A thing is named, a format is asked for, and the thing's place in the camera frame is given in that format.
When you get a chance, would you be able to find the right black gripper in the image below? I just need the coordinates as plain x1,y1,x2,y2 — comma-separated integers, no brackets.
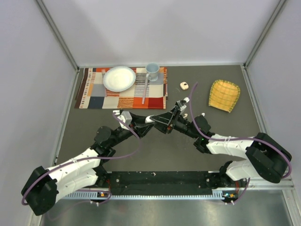
151,106,199,139

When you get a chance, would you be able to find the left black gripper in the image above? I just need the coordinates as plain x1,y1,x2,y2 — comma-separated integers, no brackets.
109,112,157,147

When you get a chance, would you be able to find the white earbud case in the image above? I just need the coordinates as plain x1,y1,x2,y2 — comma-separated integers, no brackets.
145,115,155,123

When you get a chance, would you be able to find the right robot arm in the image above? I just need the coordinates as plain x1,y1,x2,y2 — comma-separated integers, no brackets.
146,100,292,186

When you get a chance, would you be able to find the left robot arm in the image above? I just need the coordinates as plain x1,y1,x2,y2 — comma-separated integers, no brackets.
21,110,156,216

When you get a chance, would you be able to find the pink earbud case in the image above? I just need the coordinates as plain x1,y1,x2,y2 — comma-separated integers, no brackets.
180,82,189,90

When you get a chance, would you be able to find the white plate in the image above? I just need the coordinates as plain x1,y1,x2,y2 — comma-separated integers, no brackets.
103,66,136,92

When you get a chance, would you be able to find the light blue cup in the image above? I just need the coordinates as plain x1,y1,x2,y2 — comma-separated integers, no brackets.
145,63,160,81

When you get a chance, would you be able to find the patchwork placemat cloth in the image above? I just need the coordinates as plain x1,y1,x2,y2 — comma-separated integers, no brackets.
75,66,167,109

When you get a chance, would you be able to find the yellow woven basket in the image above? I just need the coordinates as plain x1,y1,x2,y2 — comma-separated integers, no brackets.
208,80,241,113

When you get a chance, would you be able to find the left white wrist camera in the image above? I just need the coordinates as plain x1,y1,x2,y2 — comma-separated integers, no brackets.
112,110,132,126

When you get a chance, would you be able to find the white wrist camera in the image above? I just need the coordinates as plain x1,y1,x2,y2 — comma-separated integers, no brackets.
177,97,190,112
112,110,132,126

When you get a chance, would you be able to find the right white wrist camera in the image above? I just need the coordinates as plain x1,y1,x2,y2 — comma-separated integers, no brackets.
177,97,190,112

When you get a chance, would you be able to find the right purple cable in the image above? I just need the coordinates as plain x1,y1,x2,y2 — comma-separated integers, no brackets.
188,81,292,205

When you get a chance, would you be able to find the purple cable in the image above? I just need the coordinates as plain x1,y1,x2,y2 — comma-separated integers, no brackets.
21,113,141,207
188,81,292,205

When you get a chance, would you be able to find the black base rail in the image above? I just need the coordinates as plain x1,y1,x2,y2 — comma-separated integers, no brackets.
103,171,246,195

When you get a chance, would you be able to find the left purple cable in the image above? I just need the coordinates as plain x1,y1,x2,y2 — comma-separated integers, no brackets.
21,113,141,207

